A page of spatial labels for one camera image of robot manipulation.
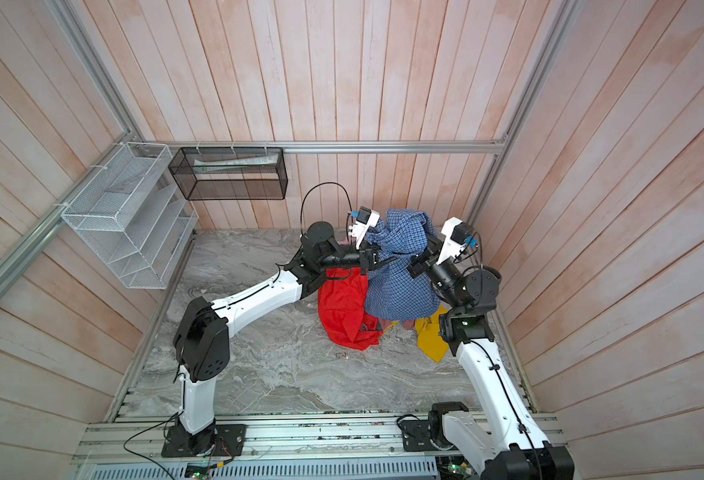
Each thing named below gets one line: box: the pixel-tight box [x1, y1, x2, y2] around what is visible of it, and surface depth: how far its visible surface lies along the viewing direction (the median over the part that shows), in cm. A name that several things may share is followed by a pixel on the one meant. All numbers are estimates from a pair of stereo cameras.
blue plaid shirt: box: [364, 209, 441, 321], surface depth 70 cm
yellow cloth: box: [415, 304, 449, 363], surface depth 92 cm
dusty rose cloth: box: [377, 318, 416, 331], surface depth 94 cm
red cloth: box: [318, 267, 382, 351], surface depth 88 cm
